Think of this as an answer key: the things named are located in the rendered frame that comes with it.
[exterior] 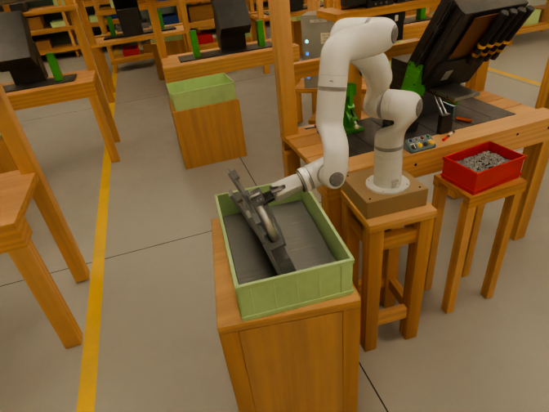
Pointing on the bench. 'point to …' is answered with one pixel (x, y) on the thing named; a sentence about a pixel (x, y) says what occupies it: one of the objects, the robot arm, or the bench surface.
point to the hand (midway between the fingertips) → (259, 202)
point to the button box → (417, 145)
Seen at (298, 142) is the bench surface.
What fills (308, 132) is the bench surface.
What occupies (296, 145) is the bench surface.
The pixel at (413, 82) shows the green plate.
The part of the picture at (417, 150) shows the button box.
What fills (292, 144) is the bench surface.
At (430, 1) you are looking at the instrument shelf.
